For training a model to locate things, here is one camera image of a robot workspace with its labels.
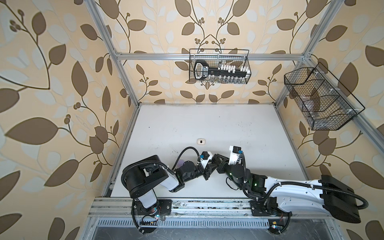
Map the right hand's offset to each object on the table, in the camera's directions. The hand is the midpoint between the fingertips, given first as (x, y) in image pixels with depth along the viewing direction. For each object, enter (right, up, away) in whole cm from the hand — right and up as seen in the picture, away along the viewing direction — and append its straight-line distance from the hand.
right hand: (215, 157), depth 76 cm
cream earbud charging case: (-7, +5, +21) cm, 22 cm away
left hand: (+2, -3, +2) cm, 5 cm away
